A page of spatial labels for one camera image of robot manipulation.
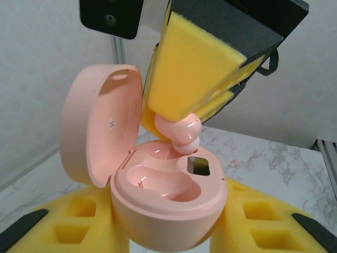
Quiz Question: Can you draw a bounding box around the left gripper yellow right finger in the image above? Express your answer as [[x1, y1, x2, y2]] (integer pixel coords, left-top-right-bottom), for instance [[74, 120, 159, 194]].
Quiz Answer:
[[209, 176, 337, 253]]

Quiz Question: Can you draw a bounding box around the grooved aluminium base rail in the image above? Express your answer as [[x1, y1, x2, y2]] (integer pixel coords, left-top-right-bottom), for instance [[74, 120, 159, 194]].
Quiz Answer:
[[313, 138, 337, 186]]

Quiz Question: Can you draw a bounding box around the black cable loop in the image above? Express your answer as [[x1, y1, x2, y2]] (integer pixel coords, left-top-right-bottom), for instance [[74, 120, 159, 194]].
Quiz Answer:
[[256, 48, 280, 77]]

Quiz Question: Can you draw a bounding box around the aluminium frame post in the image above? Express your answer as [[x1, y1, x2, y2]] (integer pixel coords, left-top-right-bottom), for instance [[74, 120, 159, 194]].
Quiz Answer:
[[109, 36, 127, 64]]

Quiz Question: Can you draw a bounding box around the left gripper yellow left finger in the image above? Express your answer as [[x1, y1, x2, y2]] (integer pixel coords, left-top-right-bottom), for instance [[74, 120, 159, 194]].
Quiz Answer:
[[0, 185, 132, 253]]

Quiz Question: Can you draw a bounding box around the pink earbud charging case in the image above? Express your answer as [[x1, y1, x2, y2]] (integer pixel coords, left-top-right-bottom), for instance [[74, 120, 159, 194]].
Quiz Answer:
[[58, 63, 229, 250]]

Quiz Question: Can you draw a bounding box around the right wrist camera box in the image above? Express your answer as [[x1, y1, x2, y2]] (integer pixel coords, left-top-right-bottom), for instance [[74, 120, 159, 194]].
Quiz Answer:
[[78, 0, 147, 41]]

